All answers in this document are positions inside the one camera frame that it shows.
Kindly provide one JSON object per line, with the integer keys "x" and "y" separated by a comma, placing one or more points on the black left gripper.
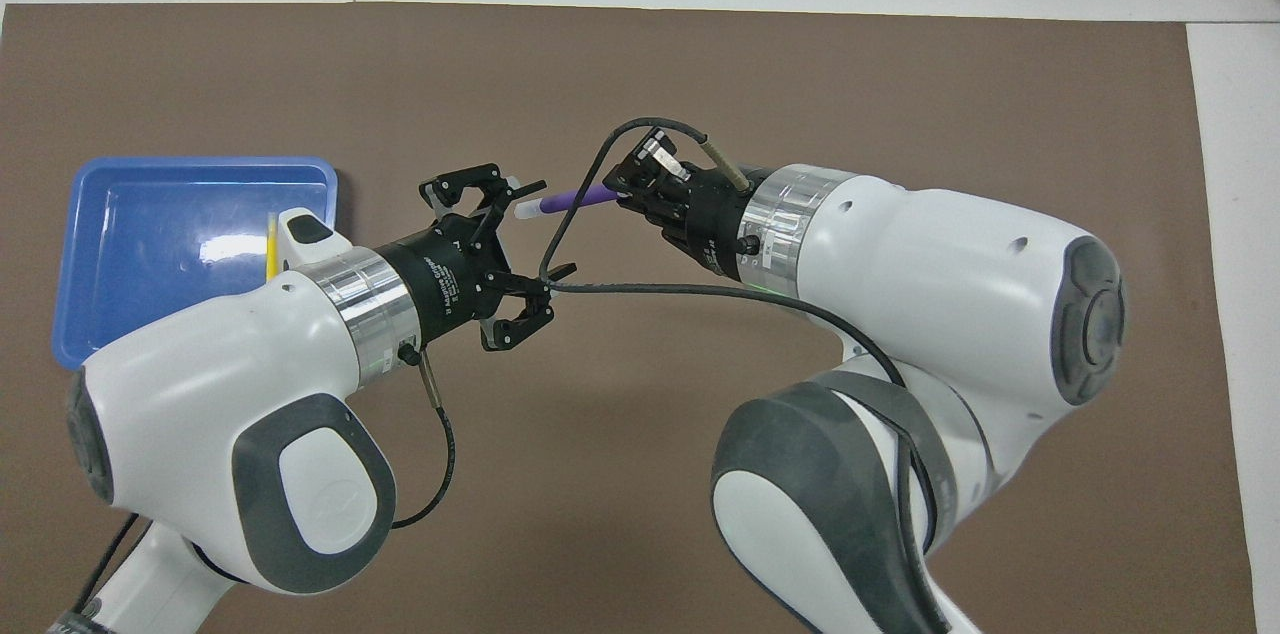
{"x": 440, "y": 279}

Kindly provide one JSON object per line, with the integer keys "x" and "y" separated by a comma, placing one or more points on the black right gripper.
{"x": 715, "y": 224}

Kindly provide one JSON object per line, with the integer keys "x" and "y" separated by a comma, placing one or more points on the purple pen with white cap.
{"x": 575, "y": 198}

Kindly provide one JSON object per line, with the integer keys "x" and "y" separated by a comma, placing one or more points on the yellow pen with white cap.
{"x": 272, "y": 244}

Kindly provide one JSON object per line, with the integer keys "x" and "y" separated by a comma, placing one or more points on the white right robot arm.
{"x": 950, "y": 294}

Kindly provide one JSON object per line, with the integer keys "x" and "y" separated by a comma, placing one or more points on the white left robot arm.
{"x": 200, "y": 374}

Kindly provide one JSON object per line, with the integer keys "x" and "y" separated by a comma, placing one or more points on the blue plastic tray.
{"x": 150, "y": 244}

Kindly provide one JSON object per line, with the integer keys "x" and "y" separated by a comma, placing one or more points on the brown table mat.
{"x": 640, "y": 64}

